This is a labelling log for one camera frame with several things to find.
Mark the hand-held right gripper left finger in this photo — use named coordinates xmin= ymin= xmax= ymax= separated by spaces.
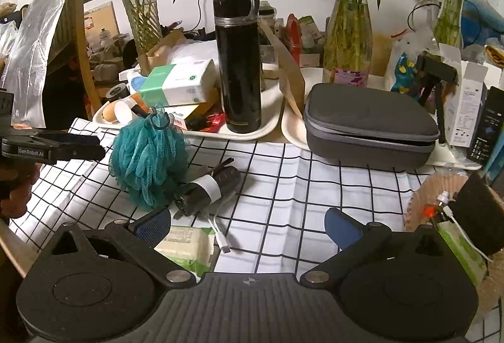
xmin=49 ymin=208 xmax=198 ymax=288

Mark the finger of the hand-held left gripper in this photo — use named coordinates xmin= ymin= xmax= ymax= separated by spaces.
xmin=39 ymin=132 xmax=106 ymax=163

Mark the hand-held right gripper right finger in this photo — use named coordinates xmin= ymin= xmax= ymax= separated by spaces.
xmin=300 ymin=208 xmax=459 ymax=287

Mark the green wet wipe pack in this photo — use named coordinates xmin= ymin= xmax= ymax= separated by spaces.
xmin=154 ymin=227 xmax=215 ymax=276

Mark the teal bath loofah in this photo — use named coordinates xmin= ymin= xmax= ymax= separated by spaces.
xmin=108 ymin=104 xmax=190 ymax=210

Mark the orange brown soft toy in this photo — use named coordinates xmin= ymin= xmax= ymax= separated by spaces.
xmin=101 ymin=101 xmax=119 ymax=124

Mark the person's left hand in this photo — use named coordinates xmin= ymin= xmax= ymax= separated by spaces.
xmin=0 ymin=164 xmax=41 ymax=218

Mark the white paper cup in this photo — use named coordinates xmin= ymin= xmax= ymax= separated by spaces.
xmin=114 ymin=99 xmax=137 ymax=123

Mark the black white checked tablecloth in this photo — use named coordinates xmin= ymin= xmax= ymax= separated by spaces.
xmin=8 ymin=116 xmax=504 ymax=343

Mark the black tape roll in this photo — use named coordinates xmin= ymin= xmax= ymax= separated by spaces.
xmin=107 ymin=83 xmax=130 ymax=99

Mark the black rolled bundle white band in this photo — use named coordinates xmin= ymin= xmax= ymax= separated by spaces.
xmin=173 ymin=158 xmax=242 ymax=219

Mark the woven basket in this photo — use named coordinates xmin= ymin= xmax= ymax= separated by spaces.
xmin=405 ymin=171 xmax=504 ymax=290

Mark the silver foil sheet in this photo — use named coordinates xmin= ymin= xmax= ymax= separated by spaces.
xmin=8 ymin=0 xmax=76 ymax=128

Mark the grey zip case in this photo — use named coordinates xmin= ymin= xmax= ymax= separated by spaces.
xmin=303 ymin=83 xmax=441 ymax=172

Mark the cream plastic tray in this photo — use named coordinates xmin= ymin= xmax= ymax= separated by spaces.
xmin=281 ymin=73 xmax=479 ymax=170
xmin=91 ymin=63 xmax=285 ymax=142

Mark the red snack packet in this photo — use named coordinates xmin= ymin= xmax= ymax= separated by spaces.
xmin=196 ymin=112 xmax=227 ymax=131

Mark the green white tissue pack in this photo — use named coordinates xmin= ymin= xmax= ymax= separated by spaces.
xmin=139 ymin=59 xmax=217 ymax=107

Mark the green packet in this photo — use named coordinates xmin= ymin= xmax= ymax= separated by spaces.
xmin=437 ymin=223 xmax=489 ymax=286

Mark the yellow flat box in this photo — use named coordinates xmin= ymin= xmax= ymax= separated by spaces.
xmin=169 ymin=89 xmax=221 ymax=120

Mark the black sponge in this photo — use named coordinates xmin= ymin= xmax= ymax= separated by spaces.
xmin=451 ymin=173 xmax=504 ymax=255

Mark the white plastic bag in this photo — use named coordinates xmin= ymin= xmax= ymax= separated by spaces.
xmin=169 ymin=39 xmax=218 ymax=68

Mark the black thermos bottle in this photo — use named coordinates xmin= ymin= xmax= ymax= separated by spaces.
xmin=213 ymin=0 xmax=262 ymax=134

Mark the black carton box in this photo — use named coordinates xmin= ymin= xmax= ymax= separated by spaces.
xmin=467 ymin=87 xmax=504 ymax=170

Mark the white patterned plush toy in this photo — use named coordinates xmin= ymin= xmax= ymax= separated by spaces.
xmin=392 ymin=32 xmax=434 ymax=96

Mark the white carton box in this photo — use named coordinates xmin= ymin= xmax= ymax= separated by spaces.
xmin=439 ymin=44 xmax=490 ymax=148

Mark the black phone tripod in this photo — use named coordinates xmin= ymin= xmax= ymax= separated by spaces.
xmin=415 ymin=53 xmax=460 ymax=145

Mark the glass jar dark lid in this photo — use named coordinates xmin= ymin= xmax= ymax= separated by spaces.
xmin=258 ymin=2 xmax=277 ymax=21

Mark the blue plush toy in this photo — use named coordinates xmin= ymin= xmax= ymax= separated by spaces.
xmin=462 ymin=0 xmax=504 ymax=52

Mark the white charging cable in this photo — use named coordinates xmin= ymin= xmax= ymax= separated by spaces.
xmin=203 ymin=193 xmax=245 ymax=254

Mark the wooden easel post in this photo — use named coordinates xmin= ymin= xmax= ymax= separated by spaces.
xmin=73 ymin=0 xmax=101 ymax=120

